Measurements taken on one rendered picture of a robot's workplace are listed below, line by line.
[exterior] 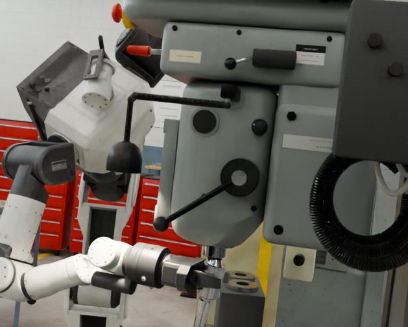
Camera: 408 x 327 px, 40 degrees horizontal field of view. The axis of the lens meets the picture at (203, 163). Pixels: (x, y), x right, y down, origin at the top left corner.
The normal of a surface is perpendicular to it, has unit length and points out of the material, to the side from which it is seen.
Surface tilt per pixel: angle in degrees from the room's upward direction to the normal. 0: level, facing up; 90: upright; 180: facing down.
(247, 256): 90
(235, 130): 90
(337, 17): 99
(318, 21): 117
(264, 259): 90
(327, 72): 90
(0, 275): 70
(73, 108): 58
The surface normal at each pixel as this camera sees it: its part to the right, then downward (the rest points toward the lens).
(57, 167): 0.82, 0.06
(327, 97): -0.19, 0.03
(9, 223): -0.29, -0.32
